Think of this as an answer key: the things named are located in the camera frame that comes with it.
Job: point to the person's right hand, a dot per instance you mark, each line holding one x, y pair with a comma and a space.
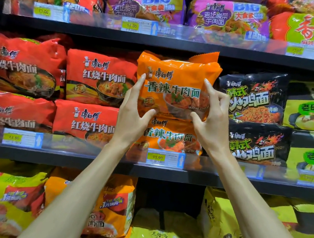
214, 132

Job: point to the person's left hand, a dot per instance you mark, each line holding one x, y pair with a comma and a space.
128, 125

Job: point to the person's right forearm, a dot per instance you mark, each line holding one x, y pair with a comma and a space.
258, 219

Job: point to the person's left forearm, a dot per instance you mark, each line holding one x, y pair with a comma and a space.
74, 198

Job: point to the noodle packets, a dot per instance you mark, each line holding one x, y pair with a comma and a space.
99, 77

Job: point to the orange spicy beef noodle multipack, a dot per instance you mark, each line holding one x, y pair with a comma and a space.
176, 74

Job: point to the black metal store shelving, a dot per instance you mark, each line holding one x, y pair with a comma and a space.
154, 39

